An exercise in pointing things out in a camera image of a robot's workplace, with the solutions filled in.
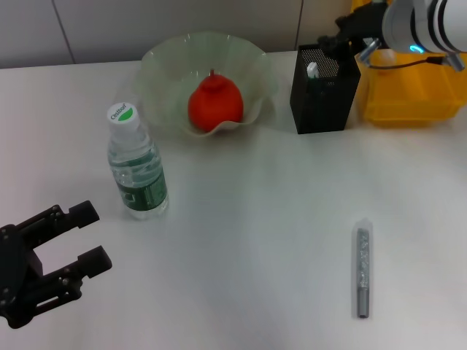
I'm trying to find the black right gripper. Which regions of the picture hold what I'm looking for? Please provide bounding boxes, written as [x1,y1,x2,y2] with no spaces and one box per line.
[316,2,388,62]

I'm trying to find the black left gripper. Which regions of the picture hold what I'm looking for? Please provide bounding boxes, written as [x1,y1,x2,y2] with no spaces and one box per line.
[0,200,113,329]

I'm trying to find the clear water bottle green label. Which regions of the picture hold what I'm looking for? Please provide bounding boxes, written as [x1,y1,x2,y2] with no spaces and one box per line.
[107,103,170,221]

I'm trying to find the black mesh pen holder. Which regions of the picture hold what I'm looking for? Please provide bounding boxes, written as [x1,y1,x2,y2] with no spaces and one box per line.
[290,41,362,135]

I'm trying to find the yellow plastic storage bin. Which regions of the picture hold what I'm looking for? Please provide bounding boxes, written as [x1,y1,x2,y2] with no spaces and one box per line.
[348,0,467,128]

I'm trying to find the grey marker pen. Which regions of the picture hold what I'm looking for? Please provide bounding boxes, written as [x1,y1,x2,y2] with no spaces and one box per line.
[352,227,372,320]

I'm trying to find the translucent green wavy fruit plate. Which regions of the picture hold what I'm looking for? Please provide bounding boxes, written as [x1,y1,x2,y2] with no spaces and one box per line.
[131,31,278,139]

